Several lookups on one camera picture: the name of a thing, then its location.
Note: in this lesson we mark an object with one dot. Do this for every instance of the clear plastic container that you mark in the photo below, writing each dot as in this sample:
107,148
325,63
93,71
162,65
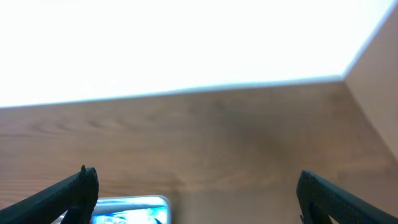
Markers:
118,204

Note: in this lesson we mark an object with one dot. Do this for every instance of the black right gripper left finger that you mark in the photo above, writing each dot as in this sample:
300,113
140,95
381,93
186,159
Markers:
74,197

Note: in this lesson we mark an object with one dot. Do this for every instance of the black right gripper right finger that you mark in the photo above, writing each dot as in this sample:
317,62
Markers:
323,202

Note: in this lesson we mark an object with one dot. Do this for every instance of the blue KoolFever box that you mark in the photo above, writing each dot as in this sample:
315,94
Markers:
140,216

